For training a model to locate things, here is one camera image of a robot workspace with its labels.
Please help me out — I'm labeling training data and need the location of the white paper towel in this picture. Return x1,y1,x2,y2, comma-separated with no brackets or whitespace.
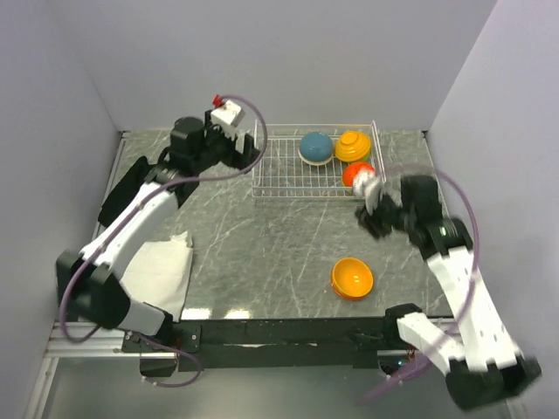
121,231,194,321

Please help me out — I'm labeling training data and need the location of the aluminium rail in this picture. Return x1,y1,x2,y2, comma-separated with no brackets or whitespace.
43,317,464,359

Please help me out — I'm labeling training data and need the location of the dark blue bowl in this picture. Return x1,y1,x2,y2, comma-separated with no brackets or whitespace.
299,132,334,161

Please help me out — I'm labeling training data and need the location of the black base frame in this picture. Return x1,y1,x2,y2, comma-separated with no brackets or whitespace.
121,317,411,378

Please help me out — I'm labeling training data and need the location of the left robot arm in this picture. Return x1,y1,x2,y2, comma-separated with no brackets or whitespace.
56,100,263,351

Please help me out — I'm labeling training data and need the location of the patterned white blue bowl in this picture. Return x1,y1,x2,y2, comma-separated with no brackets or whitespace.
299,153,334,167

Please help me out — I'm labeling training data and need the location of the red orange bowl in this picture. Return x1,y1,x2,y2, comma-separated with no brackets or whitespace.
342,161,376,188

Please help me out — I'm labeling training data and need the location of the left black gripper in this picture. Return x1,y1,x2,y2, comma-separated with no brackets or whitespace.
193,110,261,173

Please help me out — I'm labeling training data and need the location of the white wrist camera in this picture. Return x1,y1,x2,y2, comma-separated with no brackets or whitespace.
352,168,385,215
210,95,245,139

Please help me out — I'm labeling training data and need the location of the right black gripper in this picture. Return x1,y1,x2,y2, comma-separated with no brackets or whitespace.
354,189,415,241

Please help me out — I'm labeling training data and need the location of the right orange bowl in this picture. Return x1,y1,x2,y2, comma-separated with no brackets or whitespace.
330,258,375,300

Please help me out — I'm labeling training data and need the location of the white wire dish rack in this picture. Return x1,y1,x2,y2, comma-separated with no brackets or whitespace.
252,121,385,201

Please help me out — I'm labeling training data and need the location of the black cloth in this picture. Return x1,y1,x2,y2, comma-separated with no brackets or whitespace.
98,156,152,228

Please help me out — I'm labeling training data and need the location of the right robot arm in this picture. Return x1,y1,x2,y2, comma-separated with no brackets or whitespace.
353,170,542,411

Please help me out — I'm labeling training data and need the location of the large orange bowl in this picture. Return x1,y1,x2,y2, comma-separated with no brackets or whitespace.
335,131,372,163

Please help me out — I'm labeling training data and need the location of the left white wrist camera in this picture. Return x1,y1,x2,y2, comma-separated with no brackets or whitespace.
210,95,245,139

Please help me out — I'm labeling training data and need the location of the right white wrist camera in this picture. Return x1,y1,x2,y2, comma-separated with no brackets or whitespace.
352,168,385,215

